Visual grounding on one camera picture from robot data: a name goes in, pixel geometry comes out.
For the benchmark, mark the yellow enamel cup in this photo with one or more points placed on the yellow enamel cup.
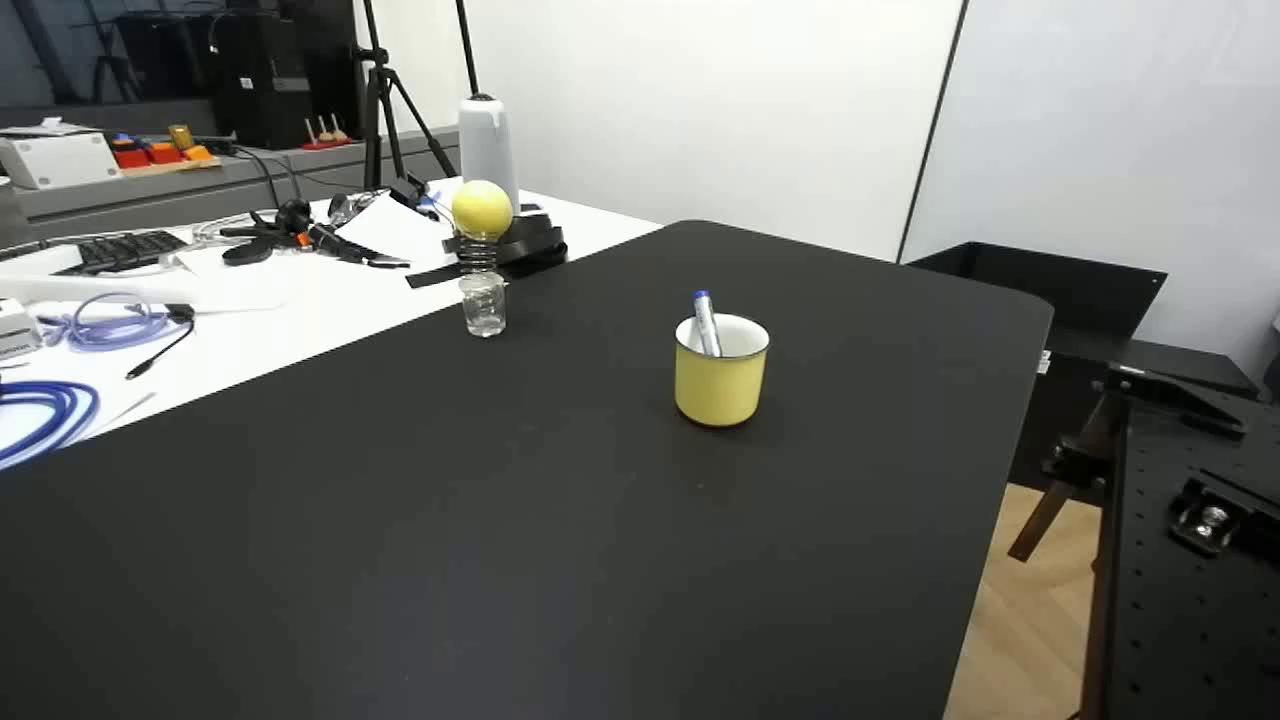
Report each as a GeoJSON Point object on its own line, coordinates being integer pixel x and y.
{"type": "Point", "coordinates": [723, 389]}

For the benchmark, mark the black flat base device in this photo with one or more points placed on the black flat base device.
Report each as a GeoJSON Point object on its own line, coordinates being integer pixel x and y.
{"type": "Point", "coordinates": [539, 245]}

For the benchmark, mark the small clear glass jar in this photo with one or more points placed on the small clear glass jar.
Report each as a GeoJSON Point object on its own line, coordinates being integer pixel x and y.
{"type": "Point", "coordinates": [484, 307]}

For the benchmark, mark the metal spring stand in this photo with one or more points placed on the metal spring stand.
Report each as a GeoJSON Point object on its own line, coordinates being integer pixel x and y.
{"type": "Point", "coordinates": [477, 255]}

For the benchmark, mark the yellow ball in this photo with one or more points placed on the yellow ball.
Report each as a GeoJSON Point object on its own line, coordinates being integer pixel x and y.
{"type": "Point", "coordinates": [483, 208]}

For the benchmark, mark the white cylindrical device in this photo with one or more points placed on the white cylindrical device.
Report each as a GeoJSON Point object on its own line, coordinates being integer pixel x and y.
{"type": "Point", "coordinates": [489, 142]}

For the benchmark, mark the white paper sheet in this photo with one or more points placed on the white paper sheet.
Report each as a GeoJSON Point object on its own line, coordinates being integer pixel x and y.
{"type": "Point", "coordinates": [399, 225]}

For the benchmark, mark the black tool with orange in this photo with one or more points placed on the black tool with orange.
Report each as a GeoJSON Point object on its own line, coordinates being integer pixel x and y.
{"type": "Point", "coordinates": [285, 243]}

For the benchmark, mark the black open box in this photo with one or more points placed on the black open box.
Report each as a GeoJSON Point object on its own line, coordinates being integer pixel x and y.
{"type": "Point", "coordinates": [1066, 284]}

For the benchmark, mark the black equipment case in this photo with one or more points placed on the black equipment case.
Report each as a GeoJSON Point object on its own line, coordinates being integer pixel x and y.
{"type": "Point", "coordinates": [282, 72]}

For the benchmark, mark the grey side bench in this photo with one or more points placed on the grey side bench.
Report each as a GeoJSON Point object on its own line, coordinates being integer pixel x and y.
{"type": "Point", "coordinates": [172, 199]}

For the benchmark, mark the orange toy blocks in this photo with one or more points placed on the orange toy blocks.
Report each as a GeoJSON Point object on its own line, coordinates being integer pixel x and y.
{"type": "Point", "coordinates": [163, 150]}

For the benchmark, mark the black keyboard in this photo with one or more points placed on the black keyboard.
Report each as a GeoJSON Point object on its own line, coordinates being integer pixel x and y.
{"type": "Point", "coordinates": [120, 249]}

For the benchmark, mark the black perforated breadboard table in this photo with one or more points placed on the black perforated breadboard table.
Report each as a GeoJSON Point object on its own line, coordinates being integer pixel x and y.
{"type": "Point", "coordinates": [1186, 627]}

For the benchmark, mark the white flat box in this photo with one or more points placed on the white flat box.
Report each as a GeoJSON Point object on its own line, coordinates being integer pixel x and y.
{"type": "Point", "coordinates": [59, 156]}

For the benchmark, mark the black camera tripod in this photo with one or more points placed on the black camera tripod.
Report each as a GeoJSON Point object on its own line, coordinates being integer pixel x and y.
{"type": "Point", "coordinates": [384, 102]}

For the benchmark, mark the black metal clamp mount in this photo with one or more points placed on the black metal clamp mount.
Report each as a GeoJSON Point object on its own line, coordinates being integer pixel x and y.
{"type": "Point", "coordinates": [1221, 516]}

